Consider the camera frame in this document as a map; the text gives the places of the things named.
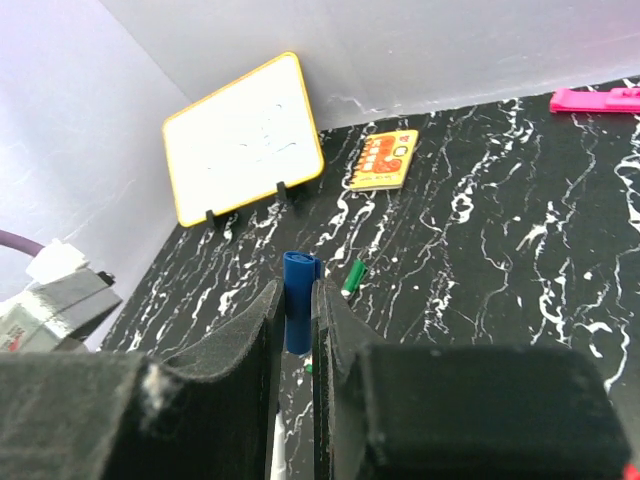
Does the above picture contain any blue pen cap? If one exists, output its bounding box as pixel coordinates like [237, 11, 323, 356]
[283, 251, 322, 355]

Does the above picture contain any white pen green end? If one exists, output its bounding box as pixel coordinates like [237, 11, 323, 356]
[304, 259, 376, 374]

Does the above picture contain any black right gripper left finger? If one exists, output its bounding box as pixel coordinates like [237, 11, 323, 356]
[164, 278, 286, 480]

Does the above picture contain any green pen cap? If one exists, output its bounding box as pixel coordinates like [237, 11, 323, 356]
[342, 258, 368, 296]

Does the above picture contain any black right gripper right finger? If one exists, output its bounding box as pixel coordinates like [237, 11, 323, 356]
[311, 278, 380, 479]

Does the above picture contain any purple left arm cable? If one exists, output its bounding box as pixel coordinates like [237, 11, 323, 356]
[0, 229, 49, 259]

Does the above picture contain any small whiteboard with yellow frame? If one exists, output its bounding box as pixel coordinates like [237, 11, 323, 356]
[162, 52, 325, 227]

